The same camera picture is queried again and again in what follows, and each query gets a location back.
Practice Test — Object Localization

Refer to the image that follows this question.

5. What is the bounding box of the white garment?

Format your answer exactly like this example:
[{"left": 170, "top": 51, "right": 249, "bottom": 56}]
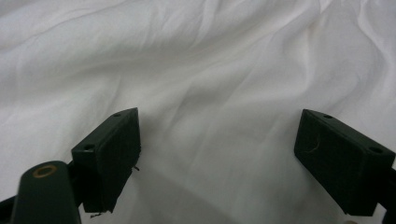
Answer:
[{"left": 0, "top": 0, "right": 396, "bottom": 224}]

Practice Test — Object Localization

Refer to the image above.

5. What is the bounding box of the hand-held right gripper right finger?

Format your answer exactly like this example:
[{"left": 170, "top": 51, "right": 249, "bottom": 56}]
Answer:
[{"left": 293, "top": 108, "right": 396, "bottom": 217}]

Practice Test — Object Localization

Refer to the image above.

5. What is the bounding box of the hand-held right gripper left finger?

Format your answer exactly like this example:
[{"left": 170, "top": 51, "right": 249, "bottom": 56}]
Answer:
[{"left": 71, "top": 107, "right": 142, "bottom": 215}]

